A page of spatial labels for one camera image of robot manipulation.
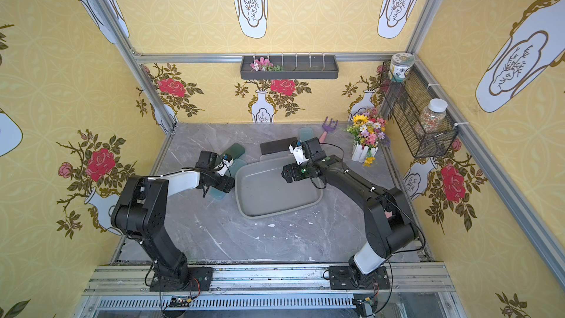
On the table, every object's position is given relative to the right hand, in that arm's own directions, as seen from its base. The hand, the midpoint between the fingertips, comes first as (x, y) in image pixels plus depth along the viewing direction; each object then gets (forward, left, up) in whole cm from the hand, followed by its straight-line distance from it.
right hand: (297, 166), depth 90 cm
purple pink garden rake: (+34, -16, -13) cm, 40 cm away
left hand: (-1, +36, -11) cm, 38 cm away
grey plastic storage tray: (-6, +15, -11) cm, 20 cm away
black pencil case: (+22, +10, -14) cm, 27 cm away
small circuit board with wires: (-46, +38, -13) cm, 61 cm away
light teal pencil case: (-9, +33, -10) cm, 36 cm away
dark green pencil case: (+15, +31, -11) cm, 37 cm away
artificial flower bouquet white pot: (+16, -30, +6) cm, 35 cm away
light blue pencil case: (+28, -4, -11) cm, 31 cm away
